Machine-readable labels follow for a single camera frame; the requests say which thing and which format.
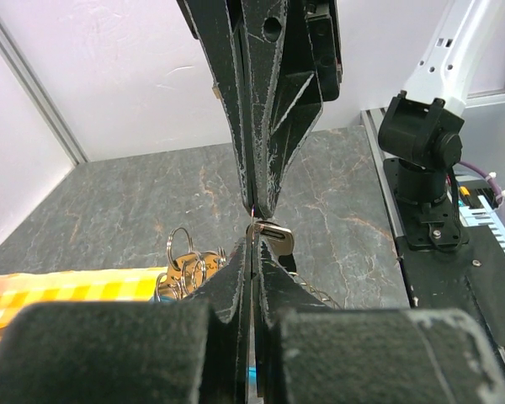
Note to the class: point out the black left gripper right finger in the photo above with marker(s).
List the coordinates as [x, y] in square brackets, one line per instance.
[309, 352]

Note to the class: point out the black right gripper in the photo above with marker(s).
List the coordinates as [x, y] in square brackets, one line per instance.
[266, 64]

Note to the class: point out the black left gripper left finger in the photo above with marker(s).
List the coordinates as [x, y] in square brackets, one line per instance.
[193, 350]

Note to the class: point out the blue key tag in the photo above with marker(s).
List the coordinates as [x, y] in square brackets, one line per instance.
[162, 299]

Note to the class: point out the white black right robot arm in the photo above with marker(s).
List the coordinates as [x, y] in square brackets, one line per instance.
[423, 121]

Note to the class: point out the orange white checkered cloth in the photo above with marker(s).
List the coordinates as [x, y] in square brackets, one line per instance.
[21, 289]

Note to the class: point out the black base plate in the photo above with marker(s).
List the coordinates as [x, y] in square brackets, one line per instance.
[451, 256]

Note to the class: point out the grey slotted cable duct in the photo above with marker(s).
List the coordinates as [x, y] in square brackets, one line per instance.
[485, 216]

